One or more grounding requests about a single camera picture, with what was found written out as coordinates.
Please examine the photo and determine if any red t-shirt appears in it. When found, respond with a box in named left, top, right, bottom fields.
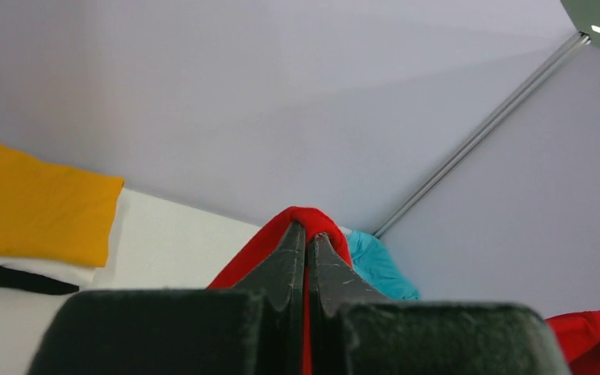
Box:
left=208, top=206, right=353, bottom=374

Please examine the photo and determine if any orange folded t-shirt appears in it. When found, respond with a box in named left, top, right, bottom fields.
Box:
left=0, top=143, right=124, bottom=267

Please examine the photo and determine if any right aluminium corner post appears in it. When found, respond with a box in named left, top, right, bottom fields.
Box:
left=373, top=32, right=591, bottom=238

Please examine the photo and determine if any teal t-shirt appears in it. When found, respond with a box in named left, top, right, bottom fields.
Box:
left=345, top=230, right=420, bottom=301

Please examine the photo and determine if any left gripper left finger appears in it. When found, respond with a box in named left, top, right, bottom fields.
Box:
left=28, top=223, right=305, bottom=374

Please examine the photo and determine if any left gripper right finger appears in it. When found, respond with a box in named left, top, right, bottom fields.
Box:
left=307, top=234, right=570, bottom=374

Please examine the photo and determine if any black folded t-shirt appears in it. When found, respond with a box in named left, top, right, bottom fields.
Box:
left=0, top=266, right=80, bottom=295

